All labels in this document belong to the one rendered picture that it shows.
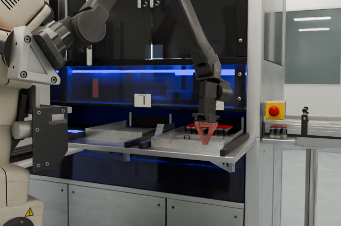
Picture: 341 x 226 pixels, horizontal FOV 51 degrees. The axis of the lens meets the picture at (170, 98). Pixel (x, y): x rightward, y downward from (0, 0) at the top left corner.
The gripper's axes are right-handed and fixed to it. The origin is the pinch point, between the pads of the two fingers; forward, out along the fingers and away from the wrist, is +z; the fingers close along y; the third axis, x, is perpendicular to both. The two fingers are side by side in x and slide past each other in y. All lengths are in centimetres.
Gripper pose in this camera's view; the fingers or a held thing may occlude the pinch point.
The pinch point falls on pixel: (204, 142)
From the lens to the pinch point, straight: 120.2
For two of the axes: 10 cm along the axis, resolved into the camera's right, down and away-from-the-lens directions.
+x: -9.1, -0.3, 4.1
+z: -0.8, 9.9, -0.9
